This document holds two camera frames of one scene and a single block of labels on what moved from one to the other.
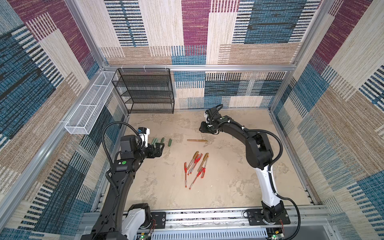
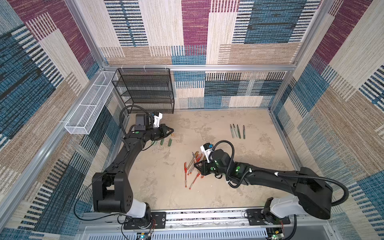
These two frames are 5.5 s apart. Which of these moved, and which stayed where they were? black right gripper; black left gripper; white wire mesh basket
Moved: black left gripper; black right gripper
Stayed: white wire mesh basket
